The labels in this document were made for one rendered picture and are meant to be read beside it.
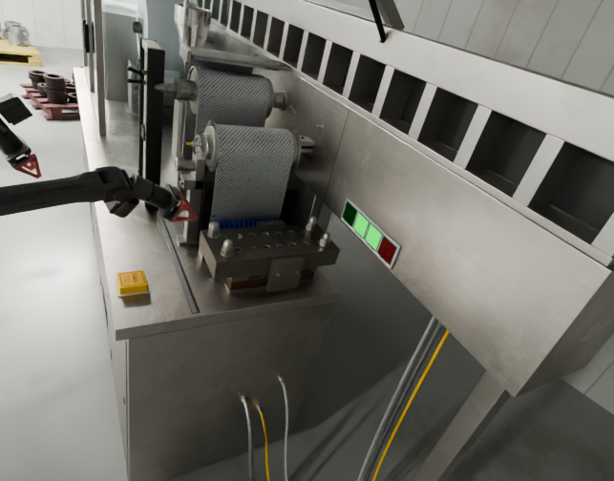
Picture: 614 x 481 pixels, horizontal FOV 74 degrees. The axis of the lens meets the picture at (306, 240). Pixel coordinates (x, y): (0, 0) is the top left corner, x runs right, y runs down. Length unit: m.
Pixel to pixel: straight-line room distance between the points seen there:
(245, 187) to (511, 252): 0.76
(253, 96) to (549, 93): 0.91
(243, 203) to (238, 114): 0.32
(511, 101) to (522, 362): 0.47
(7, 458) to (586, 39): 3.21
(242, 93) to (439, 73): 0.68
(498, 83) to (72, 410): 1.93
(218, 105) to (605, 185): 1.05
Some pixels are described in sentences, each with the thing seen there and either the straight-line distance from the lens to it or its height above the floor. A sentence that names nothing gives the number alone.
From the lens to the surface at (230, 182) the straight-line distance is 1.22.
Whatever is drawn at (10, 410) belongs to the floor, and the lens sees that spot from 2.15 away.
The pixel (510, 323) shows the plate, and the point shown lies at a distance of 0.85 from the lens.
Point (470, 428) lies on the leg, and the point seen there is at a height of 0.84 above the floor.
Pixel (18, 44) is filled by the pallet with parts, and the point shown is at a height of 0.19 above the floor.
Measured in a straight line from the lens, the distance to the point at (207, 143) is 1.19.
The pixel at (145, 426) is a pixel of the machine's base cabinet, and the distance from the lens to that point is 1.45.
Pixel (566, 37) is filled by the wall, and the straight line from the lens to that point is 2.77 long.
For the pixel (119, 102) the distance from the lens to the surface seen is 2.17.
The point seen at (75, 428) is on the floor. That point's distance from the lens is 2.04.
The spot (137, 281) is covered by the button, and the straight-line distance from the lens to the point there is 1.20.
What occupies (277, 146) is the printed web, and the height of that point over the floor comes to 1.28.
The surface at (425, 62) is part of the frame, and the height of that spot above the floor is 1.61.
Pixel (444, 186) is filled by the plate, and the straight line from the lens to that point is 0.91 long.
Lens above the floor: 1.69
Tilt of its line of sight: 31 degrees down
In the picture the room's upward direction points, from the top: 15 degrees clockwise
